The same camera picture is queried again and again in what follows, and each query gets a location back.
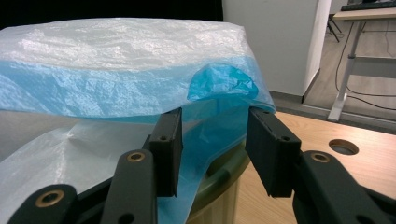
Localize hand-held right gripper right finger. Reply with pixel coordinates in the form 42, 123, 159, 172
245, 106, 303, 199

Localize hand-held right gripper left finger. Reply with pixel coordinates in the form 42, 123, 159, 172
148, 106, 184, 198

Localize green plastic trash bin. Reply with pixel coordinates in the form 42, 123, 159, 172
186, 140, 252, 224

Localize white blue-edged plastic garbage bag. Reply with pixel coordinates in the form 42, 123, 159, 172
0, 17, 276, 224

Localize white cabinet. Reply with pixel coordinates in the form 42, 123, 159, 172
220, 0, 332, 98

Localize black stand legs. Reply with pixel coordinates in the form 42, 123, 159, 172
326, 13, 343, 44

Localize desk with white metal frame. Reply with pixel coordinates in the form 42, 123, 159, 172
326, 7, 396, 123

